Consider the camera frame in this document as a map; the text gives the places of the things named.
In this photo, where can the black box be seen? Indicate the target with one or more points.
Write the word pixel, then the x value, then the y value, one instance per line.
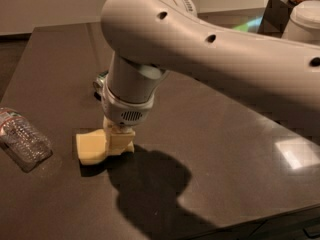
pixel 275 18

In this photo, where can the yellow sponge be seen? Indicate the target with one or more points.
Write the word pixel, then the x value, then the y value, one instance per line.
pixel 91 147

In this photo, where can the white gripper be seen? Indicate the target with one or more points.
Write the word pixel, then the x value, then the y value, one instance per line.
pixel 128 112

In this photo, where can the green soda can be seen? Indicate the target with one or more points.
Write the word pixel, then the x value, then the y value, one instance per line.
pixel 98 83

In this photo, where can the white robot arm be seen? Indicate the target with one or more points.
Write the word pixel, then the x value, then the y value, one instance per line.
pixel 150 38

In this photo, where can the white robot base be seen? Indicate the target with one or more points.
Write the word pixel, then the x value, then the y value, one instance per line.
pixel 304 23

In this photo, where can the clear plastic water bottle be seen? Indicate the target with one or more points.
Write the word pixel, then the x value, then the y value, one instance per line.
pixel 28 147

